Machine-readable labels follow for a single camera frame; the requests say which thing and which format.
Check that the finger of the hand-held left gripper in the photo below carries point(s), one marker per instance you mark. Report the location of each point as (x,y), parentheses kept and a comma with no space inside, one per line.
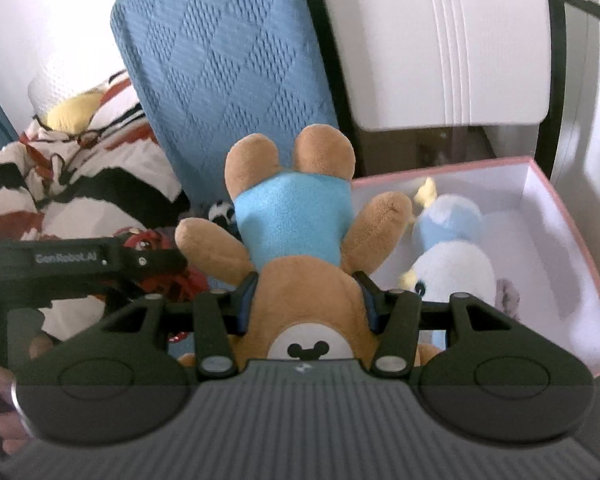
(160,260)

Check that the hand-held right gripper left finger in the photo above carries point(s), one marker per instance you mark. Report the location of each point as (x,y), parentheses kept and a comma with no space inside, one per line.
(247,302)

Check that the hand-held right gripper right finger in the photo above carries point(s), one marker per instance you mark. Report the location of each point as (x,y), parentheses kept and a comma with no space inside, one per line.
(372,307)

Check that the red toy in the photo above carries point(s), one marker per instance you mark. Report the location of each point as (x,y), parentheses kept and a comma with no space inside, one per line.
(192,285)

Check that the white and blue duck plush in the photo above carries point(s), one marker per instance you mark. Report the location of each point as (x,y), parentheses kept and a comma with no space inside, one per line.
(455,265)

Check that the brown teddy bear plush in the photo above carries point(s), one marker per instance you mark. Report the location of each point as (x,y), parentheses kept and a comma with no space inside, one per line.
(290,220)

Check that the grey fuzzy plush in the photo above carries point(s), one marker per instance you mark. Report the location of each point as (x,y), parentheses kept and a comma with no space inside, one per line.
(507,297)

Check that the pink storage box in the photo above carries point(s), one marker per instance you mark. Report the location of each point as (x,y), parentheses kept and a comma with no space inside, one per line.
(555,260)

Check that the black and white plush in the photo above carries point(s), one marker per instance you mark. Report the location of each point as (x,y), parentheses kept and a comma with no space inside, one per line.
(222,212)

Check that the striped duvet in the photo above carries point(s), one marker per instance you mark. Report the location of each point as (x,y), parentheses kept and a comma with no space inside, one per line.
(105,185)

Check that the blue knitted blanket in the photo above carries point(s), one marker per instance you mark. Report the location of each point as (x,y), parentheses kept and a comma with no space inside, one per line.
(220,60)

